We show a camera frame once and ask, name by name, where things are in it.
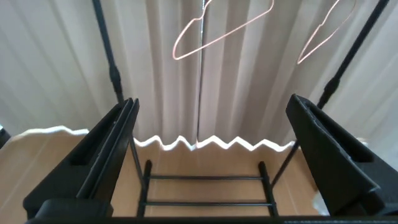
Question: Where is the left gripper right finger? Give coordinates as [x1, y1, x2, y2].
[285, 93, 398, 217]

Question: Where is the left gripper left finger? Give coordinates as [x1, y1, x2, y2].
[23, 98, 140, 218]

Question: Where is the pink clothes hanger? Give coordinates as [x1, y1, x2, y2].
[172, 0, 275, 61]
[297, 0, 358, 65]

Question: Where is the black clothes rack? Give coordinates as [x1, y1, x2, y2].
[91, 0, 391, 218]

